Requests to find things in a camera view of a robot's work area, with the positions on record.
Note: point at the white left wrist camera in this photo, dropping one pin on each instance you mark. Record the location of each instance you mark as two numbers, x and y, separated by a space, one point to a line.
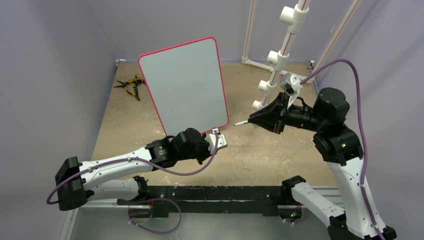
216 140

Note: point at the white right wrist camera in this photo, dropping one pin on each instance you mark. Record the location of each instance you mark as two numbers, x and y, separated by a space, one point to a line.
291 84

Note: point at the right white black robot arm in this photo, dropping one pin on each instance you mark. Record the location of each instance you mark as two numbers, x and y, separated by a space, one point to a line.
340 147

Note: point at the white PVC pipe frame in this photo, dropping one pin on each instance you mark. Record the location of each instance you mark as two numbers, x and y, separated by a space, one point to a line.
294 18

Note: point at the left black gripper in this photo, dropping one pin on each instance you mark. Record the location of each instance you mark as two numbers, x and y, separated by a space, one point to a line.
207 152

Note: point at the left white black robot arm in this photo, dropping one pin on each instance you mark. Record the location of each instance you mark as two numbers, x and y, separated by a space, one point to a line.
79 182

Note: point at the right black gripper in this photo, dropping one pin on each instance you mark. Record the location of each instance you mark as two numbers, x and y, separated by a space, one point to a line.
268 115

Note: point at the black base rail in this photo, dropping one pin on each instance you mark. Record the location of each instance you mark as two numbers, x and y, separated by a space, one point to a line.
161 200

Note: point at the black whiteboard marker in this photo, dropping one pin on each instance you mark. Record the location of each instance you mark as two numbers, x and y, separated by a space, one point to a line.
244 122

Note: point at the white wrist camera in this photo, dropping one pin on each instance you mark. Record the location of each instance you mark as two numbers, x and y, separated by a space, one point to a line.
291 84
216 140

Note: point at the pink framed whiteboard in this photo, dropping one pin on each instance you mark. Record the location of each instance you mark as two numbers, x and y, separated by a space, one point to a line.
185 83

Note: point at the yellow black pliers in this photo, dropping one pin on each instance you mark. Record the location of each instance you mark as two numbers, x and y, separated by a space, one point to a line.
131 86

